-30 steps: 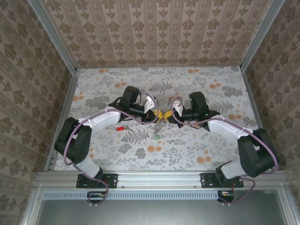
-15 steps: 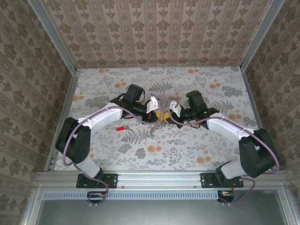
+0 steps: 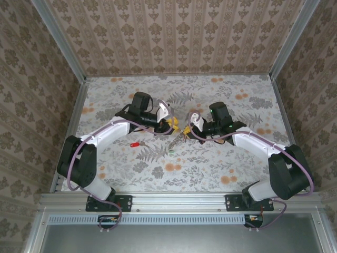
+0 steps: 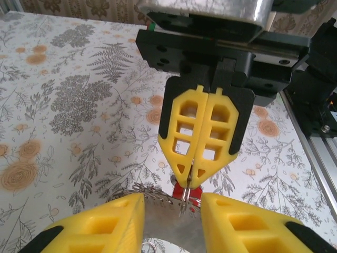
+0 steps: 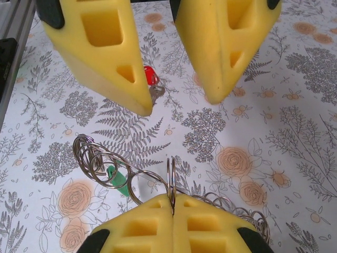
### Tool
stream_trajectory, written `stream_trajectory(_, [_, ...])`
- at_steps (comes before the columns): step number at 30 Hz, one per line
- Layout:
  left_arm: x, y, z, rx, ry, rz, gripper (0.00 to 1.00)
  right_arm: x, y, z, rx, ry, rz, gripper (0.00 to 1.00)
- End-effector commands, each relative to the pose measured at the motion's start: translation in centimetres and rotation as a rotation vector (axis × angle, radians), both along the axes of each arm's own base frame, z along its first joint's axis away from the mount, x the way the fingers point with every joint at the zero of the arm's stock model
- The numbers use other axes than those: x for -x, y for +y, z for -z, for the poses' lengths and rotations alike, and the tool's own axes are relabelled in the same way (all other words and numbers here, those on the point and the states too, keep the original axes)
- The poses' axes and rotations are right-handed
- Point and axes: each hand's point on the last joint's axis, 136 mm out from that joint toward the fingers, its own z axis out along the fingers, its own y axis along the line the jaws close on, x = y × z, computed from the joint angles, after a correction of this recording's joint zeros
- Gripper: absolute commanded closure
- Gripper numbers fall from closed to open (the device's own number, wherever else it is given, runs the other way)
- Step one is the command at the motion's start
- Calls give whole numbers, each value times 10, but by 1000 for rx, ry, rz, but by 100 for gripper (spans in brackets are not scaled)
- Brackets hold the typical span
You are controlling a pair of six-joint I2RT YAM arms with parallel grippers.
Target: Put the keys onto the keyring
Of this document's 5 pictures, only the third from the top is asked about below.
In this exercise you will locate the red capped key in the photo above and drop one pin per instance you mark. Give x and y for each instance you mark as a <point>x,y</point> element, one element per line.
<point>134,144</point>

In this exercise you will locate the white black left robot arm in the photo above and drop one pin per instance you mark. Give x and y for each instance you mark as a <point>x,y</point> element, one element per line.
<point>105,134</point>

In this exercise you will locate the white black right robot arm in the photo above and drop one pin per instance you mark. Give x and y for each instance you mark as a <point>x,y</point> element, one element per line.
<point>252,142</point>

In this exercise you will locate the floral patterned table cover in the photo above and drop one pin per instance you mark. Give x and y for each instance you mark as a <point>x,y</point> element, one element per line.
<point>184,171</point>

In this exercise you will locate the grey metal panel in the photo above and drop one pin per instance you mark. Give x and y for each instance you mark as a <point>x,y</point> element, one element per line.
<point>179,239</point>

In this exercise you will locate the black connector box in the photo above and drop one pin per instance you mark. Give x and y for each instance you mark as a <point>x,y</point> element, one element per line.
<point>108,221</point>
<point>254,221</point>

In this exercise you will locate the aluminium rear rail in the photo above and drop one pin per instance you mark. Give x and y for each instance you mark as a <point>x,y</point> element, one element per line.
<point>179,75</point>

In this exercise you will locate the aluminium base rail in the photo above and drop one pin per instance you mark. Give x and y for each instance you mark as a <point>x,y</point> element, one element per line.
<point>179,203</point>

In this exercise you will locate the aluminium side rail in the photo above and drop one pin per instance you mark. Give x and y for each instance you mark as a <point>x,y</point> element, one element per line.
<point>289,131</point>
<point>71,131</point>

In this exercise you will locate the aluminium frame post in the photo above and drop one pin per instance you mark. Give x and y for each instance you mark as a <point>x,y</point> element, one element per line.
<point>295,34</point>
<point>56,34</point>

